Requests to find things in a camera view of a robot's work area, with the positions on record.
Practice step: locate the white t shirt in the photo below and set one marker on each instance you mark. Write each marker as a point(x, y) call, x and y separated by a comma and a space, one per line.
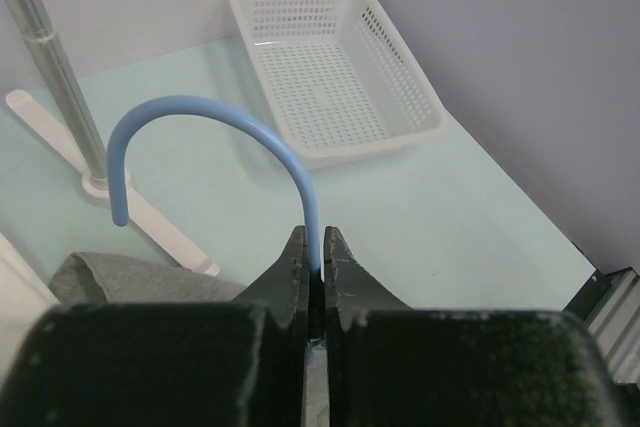
point(24, 299)

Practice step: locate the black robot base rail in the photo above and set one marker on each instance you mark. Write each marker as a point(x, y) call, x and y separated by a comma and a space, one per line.
point(605, 312)

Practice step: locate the blue wire hanger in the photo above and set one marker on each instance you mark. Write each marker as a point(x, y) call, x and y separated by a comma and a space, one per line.
point(188, 105)

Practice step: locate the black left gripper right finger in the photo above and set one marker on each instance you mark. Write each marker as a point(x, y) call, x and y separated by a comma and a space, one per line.
point(393, 365)

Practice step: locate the grey t shirt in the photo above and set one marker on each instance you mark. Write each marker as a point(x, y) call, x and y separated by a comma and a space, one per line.
point(90, 277)

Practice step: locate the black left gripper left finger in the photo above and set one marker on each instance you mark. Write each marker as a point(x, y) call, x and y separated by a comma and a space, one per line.
point(236, 363)

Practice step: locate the white plastic basket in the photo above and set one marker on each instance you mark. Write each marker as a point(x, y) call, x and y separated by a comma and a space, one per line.
point(340, 82)

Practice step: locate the white metal clothes rack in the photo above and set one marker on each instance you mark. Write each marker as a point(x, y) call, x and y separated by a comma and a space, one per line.
point(77, 140)

